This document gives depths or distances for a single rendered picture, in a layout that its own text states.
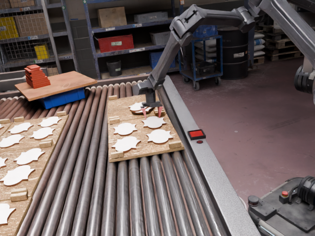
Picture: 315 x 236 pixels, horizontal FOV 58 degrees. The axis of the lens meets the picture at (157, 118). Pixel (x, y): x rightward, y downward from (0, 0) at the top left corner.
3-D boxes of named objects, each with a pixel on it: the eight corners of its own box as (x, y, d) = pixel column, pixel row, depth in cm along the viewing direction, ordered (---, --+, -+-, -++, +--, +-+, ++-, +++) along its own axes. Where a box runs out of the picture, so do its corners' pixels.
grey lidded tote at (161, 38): (172, 40, 610) (171, 28, 601) (178, 42, 578) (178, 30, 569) (149, 43, 597) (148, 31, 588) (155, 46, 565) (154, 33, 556)
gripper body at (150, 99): (161, 105, 159) (160, 92, 157) (143, 107, 157) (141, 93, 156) (159, 103, 165) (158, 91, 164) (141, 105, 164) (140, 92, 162)
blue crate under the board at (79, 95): (72, 90, 242) (70, 78, 238) (86, 98, 218) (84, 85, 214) (34, 99, 227) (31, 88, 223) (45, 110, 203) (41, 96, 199)
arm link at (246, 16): (261, 15, 139) (255, 7, 141) (247, 18, 135) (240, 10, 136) (250, 29, 147) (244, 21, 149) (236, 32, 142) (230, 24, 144)
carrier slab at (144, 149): (167, 116, 171) (167, 114, 170) (184, 149, 134) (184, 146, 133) (108, 126, 167) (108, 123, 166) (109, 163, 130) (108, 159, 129)
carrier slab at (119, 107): (155, 94, 209) (155, 92, 208) (166, 115, 172) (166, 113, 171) (108, 102, 205) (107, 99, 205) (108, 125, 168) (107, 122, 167)
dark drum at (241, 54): (238, 70, 582) (239, 24, 546) (254, 77, 528) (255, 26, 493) (211, 74, 572) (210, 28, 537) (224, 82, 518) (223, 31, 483)
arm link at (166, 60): (196, 33, 120) (183, 15, 123) (185, 36, 117) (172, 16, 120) (163, 89, 156) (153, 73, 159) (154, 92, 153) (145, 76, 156)
